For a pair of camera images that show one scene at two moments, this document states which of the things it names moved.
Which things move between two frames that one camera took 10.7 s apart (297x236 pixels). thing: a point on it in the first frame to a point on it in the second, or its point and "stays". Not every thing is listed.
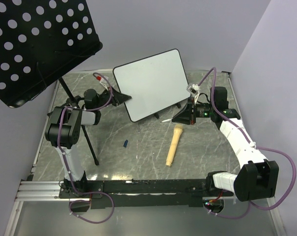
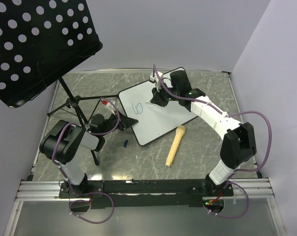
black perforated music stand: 32,40 stays
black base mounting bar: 146,193 stays
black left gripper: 118,98 to 127,121
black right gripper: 185,115 to 157,98
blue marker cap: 125,143 stays
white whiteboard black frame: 153,82 to 153,121
